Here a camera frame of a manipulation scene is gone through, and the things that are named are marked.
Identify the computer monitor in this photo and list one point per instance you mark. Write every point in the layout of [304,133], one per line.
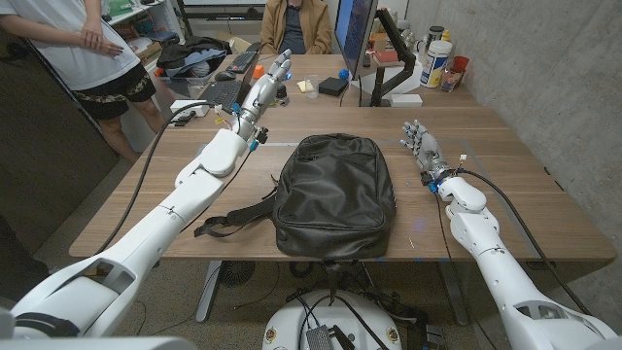
[357,29]

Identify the blue ball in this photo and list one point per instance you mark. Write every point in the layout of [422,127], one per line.
[344,74]

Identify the clear plastic cup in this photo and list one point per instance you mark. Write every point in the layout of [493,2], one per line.
[312,87]

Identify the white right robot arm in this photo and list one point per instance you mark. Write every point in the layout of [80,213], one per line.
[505,282]

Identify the black keyboard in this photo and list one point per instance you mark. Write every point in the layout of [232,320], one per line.
[243,61]

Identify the person in white shirt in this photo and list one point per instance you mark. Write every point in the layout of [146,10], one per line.
[87,58]

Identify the dark clothes pile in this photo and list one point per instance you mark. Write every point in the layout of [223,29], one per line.
[189,53]

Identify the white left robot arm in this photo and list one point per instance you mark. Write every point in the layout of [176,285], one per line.
[146,233]

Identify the flat white box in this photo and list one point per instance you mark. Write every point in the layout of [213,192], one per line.
[405,100]

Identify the black computer mouse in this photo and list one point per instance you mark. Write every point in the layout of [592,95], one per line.
[224,76]

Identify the red cup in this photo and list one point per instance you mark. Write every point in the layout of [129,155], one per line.
[461,63]

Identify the pale yellow pad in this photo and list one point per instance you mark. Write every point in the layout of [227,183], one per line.
[302,86]

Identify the black lidded jar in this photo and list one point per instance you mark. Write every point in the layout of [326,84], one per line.
[434,34]

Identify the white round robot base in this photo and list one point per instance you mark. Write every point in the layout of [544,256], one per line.
[286,325]

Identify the person in tan jacket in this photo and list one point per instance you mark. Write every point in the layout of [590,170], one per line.
[316,26]

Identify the small black device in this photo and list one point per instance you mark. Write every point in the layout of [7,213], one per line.
[282,91]

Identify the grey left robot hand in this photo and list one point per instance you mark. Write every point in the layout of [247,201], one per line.
[262,97]

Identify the black backpack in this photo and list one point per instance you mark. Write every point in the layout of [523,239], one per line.
[335,194]

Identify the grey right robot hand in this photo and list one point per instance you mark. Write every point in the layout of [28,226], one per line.
[428,150]

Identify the white shelf unit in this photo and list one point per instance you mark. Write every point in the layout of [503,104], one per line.
[146,24]

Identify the clear drinking glass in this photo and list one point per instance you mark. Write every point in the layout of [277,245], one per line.
[448,80]

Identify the metal module with grille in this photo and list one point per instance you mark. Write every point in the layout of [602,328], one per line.
[321,338]

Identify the person in dark trousers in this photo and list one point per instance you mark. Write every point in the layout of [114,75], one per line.
[19,267]

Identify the white table leg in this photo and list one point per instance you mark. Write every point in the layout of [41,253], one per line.
[208,291]

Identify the dark brown partition panel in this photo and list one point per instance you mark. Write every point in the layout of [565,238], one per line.
[48,146]

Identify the red book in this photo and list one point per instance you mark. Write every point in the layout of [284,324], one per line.
[386,57]

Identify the flat black box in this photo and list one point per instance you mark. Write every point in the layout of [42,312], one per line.
[333,86]

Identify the black laptop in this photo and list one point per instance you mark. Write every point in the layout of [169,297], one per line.
[223,93]

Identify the black plug adapter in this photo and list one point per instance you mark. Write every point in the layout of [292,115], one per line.
[183,119]

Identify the white robot torso edge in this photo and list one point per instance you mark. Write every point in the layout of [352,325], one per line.
[97,344]

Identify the tan cardboard box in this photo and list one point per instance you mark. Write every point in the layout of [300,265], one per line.
[240,45]

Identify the white power strip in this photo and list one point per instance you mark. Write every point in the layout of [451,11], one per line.
[187,108]

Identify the yellow bottle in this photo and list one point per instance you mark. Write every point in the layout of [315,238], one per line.
[446,36]

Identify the orange cube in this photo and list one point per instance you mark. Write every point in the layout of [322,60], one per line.
[257,71]

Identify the black round fan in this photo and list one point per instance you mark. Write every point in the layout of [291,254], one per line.
[236,273]

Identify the white labelled canister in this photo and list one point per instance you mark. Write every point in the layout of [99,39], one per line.
[435,63]

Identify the grey table leg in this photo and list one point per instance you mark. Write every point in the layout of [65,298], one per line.
[453,291]

